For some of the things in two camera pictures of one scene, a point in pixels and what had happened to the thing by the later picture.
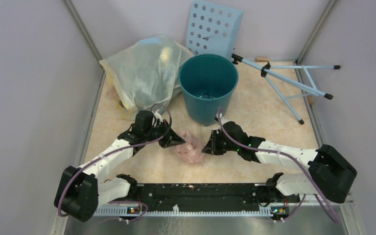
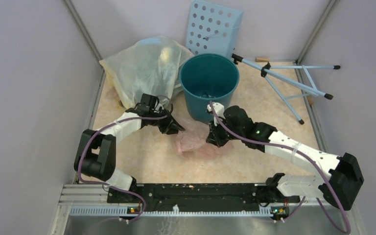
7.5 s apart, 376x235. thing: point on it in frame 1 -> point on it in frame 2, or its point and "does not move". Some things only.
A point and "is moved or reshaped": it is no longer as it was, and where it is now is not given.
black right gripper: (212, 148) -> (214, 137)
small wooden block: (262, 59) does not move
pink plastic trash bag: (190, 151) is moved or reshaped
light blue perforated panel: (212, 30) does not move
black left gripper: (168, 141) -> (174, 128)
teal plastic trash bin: (207, 80) does not move
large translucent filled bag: (145, 75) does not move
